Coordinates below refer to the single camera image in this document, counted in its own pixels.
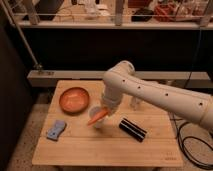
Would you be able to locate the grey metal pole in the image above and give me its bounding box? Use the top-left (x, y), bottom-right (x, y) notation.
top-left (1, 0), bottom-right (43, 74)

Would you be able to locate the red object on shelf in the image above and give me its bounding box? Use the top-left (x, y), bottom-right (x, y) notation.
top-left (154, 3), bottom-right (178, 22)

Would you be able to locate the black cylindrical case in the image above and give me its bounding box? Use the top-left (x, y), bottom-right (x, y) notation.
top-left (119, 118), bottom-right (147, 142)

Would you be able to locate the orange ceramic plate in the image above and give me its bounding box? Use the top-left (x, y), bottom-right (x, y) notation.
top-left (59, 87), bottom-right (90, 113)

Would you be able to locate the black bag on shelf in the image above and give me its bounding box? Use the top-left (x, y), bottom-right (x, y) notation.
top-left (131, 8), bottom-right (154, 22)

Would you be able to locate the white rail beam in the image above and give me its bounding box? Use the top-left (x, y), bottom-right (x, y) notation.
top-left (27, 70), bottom-right (213, 89)

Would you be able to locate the orange pepper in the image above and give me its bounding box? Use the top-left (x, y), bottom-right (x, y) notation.
top-left (87, 108), bottom-right (107, 125)

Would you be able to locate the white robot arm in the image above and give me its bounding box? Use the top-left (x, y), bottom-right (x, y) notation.
top-left (102, 61), bottom-right (213, 133)

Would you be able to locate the blue sponge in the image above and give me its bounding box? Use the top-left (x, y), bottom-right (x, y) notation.
top-left (46, 120), bottom-right (66, 141)

